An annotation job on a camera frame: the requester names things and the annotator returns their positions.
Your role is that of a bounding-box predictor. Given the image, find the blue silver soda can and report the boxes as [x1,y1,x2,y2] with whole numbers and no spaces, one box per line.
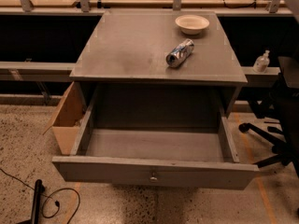
[166,39,194,68]

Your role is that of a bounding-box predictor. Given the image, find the hand sanitizer bottle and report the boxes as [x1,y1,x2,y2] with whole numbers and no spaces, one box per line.
[253,50,270,73]

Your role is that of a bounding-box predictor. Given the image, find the black stand leg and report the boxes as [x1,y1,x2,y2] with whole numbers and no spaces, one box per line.
[18,179,45,224]

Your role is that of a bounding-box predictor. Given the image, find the black floor cable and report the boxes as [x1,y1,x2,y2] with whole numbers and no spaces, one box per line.
[0,167,81,224]

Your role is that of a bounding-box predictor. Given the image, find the cardboard box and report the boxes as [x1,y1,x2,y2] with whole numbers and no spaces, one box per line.
[43,82,84,155]

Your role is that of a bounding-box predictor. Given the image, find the metal drawer knob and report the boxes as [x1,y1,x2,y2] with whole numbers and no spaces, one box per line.
[149,172,158,183]

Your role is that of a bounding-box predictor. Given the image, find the white bowl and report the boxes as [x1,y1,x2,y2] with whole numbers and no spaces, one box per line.
[175,15,209,35]

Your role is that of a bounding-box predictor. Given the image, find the black office chair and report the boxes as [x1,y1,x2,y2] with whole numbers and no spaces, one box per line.
[238,57,299,176]

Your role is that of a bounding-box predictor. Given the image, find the open grey top drawer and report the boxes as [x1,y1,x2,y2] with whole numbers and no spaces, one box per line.
[52,90,259,189]

